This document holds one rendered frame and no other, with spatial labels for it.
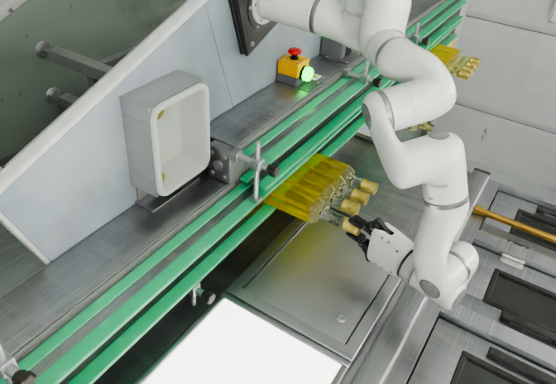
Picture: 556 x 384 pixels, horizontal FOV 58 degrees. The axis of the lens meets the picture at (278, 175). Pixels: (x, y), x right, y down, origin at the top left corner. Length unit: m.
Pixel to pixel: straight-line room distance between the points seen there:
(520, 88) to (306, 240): 6.11
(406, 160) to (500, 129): 6.66
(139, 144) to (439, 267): 0.65
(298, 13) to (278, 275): 0.64
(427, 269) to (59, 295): 0.70
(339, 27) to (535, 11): 5.89
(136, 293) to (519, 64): 6.56
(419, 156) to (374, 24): 0.31
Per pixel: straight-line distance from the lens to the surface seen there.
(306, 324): 1.19
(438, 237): 1.01
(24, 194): 1.00
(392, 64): 1.02
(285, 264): 1.32
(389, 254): 1.19
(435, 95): 0.99
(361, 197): 1.34
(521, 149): 7.64
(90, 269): 1.08
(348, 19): 1.20
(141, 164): 1.11
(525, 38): 7.11
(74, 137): 1.02
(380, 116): 0.94
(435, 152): 0.94
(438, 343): 1.30
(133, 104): 1.04
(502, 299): 1.46
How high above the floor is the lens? 1.48
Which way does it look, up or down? 24 degrees down
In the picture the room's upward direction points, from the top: 113 degrees clockwise
